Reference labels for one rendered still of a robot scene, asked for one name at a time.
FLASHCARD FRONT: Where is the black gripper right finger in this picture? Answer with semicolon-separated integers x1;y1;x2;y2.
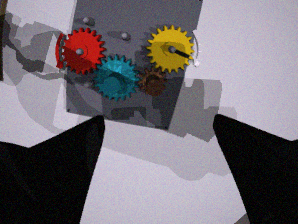
213;115;298;224

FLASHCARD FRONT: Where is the teal gear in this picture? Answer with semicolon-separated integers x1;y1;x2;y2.
92;55;141;101

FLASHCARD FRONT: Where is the red gear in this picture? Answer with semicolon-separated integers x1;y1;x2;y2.
60;27;106;75

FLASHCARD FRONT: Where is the yellow gear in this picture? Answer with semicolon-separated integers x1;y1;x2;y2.
146;24;196;73

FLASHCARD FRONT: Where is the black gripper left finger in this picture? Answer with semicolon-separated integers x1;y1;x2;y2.
0;116;105;224

